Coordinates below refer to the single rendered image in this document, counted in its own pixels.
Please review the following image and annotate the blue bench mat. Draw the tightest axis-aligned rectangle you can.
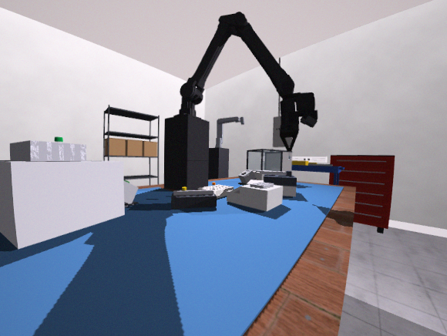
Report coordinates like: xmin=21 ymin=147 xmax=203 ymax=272
xmin=0 ymin=184 xmax=344 ymax=336

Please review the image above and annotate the white tube rack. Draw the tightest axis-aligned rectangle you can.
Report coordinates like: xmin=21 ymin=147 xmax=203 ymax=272
xmin=198 ymin=185 xmax=234 ymax=198

